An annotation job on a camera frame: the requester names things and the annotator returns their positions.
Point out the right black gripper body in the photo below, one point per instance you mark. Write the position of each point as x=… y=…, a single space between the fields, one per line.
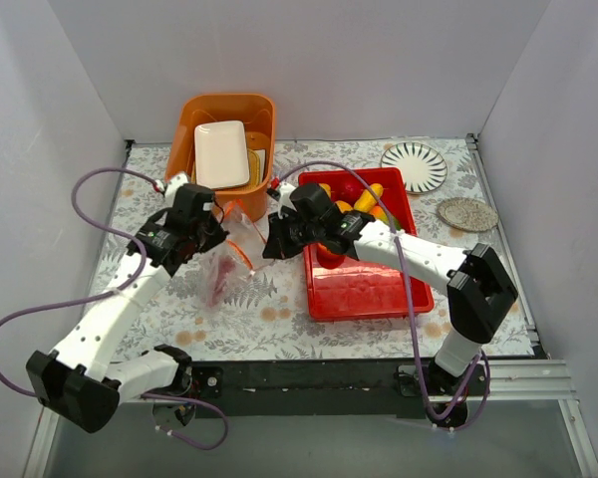
x=283 y=239

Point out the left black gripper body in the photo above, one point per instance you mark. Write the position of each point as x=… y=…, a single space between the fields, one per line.
x=205 y=237

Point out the orange tangerine toy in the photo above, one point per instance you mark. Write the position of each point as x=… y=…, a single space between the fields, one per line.
x=327 y=258

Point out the purple grape bunch toy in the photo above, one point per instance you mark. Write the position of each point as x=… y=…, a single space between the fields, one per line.
x=218 y=278

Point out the clear zip top bag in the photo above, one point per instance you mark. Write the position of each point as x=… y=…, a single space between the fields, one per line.
x=244 y=243

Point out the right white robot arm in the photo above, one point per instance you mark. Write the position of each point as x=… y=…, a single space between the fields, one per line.
x=479 y=290

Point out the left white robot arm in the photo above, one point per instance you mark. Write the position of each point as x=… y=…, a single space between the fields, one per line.
x=78 y=378

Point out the green yellow papaya toy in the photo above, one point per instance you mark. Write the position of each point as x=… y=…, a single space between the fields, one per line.
x=343 y=206

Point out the dark red round fruit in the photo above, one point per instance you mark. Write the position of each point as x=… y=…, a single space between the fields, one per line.
x=351 y=191

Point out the yellow elongated mango toy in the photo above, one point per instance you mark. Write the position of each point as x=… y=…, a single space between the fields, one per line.
x=369 y=198

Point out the orange green mango toy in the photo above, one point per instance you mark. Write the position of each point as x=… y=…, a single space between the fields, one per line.
x=379 y=213

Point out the red plastic tray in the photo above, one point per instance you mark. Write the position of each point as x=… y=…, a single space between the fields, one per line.
x=358 y=290

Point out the yellow tray in bin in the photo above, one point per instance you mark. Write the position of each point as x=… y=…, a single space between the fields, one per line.
x=242 y=174

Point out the white rectangular plate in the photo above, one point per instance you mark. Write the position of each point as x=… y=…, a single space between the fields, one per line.
x=219 y=140

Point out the white striped round plate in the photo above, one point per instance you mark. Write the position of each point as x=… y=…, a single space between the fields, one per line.
x=422 y=168

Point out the orange plastic bin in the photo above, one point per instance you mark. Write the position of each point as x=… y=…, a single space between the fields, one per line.
x=258 y=115

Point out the speckled round coaster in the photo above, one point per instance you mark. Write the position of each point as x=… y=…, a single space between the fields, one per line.
x=467 y=214

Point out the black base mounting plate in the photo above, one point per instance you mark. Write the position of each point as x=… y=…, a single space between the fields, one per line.
x=315 y=387

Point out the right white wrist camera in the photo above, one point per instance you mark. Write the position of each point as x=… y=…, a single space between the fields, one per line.
x=280 y=192

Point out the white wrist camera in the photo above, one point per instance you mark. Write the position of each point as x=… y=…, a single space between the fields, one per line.
x=174 y=183
x=280 y=192

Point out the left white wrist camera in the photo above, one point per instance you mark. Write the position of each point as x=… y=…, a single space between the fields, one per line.
x=174 y=183

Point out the aluminium frame rail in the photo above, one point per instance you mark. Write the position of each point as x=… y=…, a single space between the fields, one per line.
x=506 y=379

